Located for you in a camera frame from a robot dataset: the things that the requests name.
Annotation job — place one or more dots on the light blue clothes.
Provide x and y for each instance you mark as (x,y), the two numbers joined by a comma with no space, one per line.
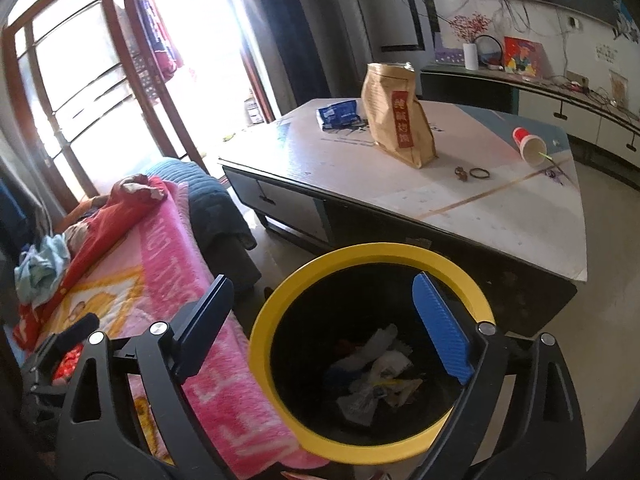
(45,260)

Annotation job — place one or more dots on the dark blue sofa cover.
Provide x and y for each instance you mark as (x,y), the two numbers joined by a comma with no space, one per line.
(210,210)

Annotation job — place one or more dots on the white television cabinet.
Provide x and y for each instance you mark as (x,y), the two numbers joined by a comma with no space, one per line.
(550,105)

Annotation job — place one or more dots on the pink printed blanket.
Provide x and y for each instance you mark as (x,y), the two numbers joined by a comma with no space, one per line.
(165,270)

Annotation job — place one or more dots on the dark curtain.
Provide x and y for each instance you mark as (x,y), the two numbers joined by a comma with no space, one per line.
(275,20)

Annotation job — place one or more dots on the brown framed window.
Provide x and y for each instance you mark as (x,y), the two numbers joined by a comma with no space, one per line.
(75,70)

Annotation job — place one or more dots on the hanging colourful laundry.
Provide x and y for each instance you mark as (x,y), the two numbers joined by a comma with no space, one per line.
(160,45)

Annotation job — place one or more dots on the blue packet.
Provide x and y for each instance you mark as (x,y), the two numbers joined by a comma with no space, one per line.
(340,112)

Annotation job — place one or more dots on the blue flower wall sticker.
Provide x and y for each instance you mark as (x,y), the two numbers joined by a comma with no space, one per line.
(625,15)

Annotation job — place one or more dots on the grey standing air conditioner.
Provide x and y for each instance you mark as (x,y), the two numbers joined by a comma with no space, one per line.
(330,35)

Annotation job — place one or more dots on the red quilt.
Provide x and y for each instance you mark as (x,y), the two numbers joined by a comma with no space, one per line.
(115,220)

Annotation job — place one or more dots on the yellow and white wrapper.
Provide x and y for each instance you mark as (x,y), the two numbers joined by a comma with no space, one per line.
(395,387)

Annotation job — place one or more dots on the red plastic bag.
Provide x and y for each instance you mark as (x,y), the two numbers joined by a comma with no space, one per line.
(71,360)

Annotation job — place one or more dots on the white coffee table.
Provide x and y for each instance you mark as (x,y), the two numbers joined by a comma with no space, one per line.
(350,170)

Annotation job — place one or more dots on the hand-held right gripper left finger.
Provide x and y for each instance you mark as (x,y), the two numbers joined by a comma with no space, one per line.
(210,320)

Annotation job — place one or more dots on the red paper cup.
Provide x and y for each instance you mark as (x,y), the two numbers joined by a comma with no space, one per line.
(530,147)

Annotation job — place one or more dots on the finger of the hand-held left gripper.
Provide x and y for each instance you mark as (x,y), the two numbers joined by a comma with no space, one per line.
(65,332)

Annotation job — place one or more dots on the brown paper bag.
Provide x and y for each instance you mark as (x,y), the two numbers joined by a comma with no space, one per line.
(395,120)

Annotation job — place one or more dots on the colourful framed picture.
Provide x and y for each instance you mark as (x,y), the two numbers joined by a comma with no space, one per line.
(522,57)

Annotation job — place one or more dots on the yellow rimmed black trash bin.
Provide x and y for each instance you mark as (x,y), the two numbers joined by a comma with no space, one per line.
(280,310)

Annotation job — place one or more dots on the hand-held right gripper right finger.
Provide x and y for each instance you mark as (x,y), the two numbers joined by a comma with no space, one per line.
(440,330)

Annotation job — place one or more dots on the white vase with flowers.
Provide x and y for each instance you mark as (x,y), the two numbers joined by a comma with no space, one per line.
(470,57)

